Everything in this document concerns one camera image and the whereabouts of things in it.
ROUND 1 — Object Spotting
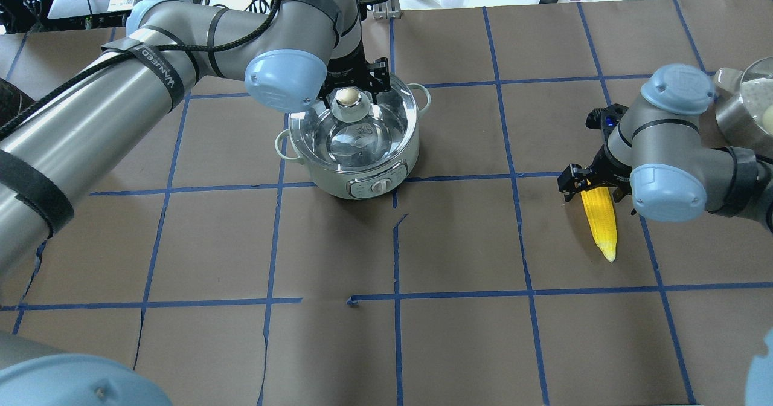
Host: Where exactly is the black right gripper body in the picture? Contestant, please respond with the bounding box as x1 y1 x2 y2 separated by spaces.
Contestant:
585 107 630 189

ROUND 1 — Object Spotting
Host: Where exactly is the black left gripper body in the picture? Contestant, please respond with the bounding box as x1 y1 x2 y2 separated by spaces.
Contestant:
321 57 370 96

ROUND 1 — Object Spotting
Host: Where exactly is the yellow toy corn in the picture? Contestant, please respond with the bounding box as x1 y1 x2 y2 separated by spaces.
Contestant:
581 187 618 263

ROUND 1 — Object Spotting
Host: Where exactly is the glass pot lid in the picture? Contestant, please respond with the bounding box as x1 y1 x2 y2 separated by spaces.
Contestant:
288 74 432 173

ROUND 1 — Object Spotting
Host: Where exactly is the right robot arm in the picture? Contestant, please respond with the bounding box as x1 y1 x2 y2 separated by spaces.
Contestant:
558 64 771 404

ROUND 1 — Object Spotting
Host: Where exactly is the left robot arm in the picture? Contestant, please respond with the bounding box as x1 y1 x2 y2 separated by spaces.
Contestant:
2 0 367 266

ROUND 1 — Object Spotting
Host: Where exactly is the pale green electric pot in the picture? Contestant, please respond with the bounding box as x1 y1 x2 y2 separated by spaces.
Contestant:
274 74 432 200

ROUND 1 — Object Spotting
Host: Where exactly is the dark brown rice cooker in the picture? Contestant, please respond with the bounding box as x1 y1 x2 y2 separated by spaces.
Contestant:
1 78 36 127

